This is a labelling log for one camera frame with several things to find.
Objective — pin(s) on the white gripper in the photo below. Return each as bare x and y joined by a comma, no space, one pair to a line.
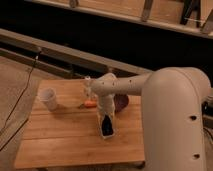
106,107

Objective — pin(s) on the black eraser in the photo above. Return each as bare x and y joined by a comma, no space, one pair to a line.
106,127

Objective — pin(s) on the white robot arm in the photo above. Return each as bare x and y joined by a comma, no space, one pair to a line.
171,107

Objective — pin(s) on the white sponge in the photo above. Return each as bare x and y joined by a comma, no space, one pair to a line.
100,119

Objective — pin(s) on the dark red bowl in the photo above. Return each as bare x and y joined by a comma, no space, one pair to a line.
120,101

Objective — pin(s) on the orange carrot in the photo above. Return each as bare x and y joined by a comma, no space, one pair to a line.
90,104

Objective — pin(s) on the wooden table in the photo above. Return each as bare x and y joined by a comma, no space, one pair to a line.
70,136

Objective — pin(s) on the white plastic cup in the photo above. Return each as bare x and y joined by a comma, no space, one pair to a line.
48,98

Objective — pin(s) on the grey metal rail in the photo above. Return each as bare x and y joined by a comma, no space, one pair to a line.
67,54

